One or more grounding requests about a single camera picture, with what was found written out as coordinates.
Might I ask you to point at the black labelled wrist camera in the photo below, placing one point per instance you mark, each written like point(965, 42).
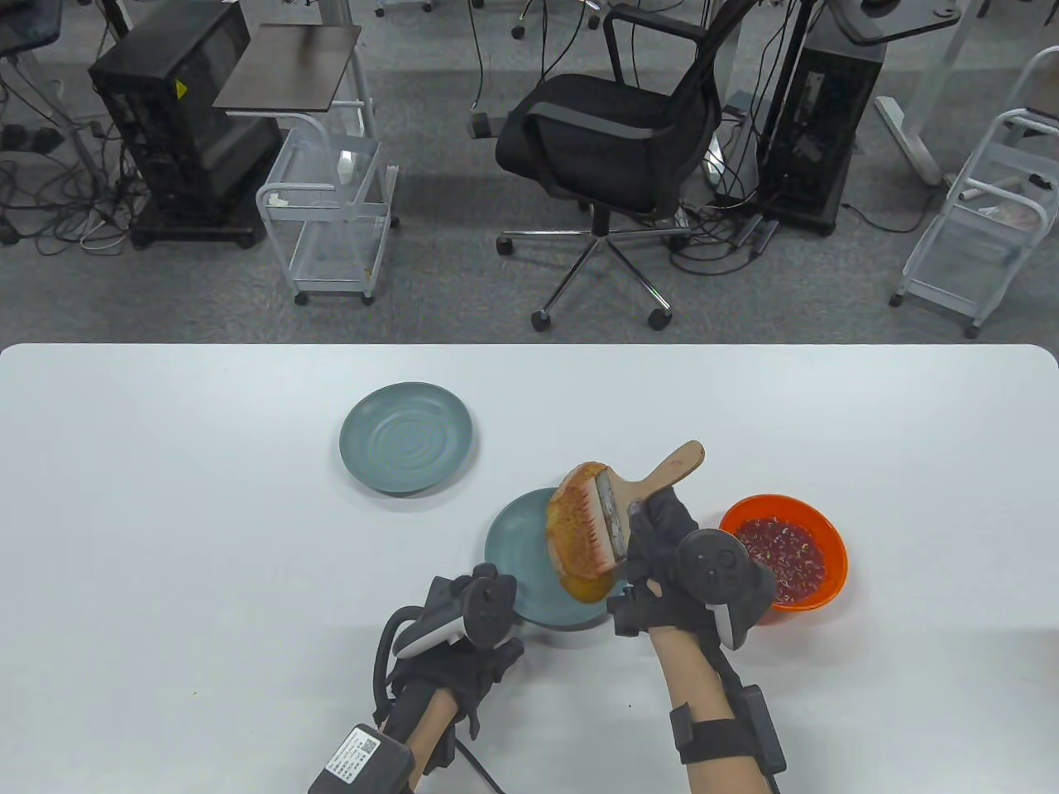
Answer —
point(360, 761)

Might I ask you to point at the person's left hand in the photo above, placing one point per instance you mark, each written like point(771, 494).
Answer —
point(451, 670)

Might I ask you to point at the brown side table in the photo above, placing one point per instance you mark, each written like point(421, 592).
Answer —
point(289, 66)

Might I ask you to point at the person's left forearm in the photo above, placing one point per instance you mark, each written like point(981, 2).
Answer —
point(434, 728)

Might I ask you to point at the orange plastic bowl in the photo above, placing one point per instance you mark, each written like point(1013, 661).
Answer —
point(836, 546)

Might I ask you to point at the person's right hand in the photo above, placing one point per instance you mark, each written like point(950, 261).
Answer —
point(658, 538)

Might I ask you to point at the black round hand controller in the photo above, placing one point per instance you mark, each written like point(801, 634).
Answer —
point(720, 566)
point(484, 600)

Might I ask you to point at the black office chair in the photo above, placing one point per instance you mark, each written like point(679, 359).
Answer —
point(596, 132)

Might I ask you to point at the wooden brush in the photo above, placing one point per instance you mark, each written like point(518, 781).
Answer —
point(674, 465)

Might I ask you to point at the brown bread slice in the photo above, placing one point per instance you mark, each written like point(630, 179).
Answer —
point(571, 538)

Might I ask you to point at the black power adapter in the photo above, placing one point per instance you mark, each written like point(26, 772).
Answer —
point(481, 126)

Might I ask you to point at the black power strip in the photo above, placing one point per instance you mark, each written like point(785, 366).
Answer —
point(757, 231)

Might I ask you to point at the black desk top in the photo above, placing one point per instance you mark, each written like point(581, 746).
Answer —
point(902, 25)

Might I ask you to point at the person's right forearm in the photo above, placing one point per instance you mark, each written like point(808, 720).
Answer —
point(687, 674)

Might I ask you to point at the black computer tower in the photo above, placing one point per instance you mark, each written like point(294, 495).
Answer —
point(819, 124)
point(165, 124)

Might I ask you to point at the white desk leg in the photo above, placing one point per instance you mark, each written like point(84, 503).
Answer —
point(910, 141)

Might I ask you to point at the teal round plate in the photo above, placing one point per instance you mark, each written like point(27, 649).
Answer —
point(513, 546)
point(406, 438)

